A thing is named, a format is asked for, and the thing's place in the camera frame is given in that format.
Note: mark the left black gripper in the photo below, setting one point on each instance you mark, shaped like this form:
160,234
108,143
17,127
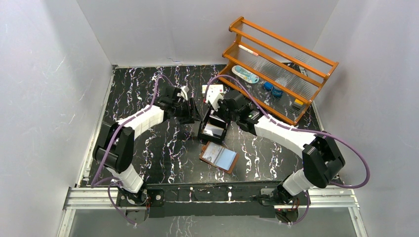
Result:
185,108

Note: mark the brown leather card holder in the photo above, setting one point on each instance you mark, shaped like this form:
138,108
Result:
226,160

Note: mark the blue round cap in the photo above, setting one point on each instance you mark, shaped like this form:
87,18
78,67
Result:
267,86
277,93

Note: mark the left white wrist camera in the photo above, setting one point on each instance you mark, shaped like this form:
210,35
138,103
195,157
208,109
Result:
183,92

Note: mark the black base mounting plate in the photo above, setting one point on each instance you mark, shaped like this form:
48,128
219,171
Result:
250,198

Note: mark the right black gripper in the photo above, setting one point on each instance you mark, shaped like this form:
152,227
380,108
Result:
222,102

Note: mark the yellow black small block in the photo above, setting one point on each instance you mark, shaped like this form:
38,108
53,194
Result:
297,104

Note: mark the white gold VIP card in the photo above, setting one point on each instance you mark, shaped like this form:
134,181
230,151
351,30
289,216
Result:
212,152

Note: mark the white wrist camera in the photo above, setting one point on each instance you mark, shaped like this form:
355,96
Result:
183,92
212,97

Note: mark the light blue packaged item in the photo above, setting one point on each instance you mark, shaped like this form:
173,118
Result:
245,74

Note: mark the black card tray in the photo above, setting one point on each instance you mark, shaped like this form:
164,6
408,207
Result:
211,118

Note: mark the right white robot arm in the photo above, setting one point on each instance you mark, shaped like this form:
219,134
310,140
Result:
321,158

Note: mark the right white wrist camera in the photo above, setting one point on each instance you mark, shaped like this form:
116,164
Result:
212,97

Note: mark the aluminium frame rail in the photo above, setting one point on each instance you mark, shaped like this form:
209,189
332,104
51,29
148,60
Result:
98,198

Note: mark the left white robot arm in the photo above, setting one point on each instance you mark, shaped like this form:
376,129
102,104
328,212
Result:
115,143

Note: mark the orange wooden shelf rack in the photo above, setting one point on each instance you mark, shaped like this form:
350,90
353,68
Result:
296,70

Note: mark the small yellow white box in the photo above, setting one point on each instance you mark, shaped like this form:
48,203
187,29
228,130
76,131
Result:
214,87

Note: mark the white pink marker pen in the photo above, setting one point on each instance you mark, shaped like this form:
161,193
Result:
248,50

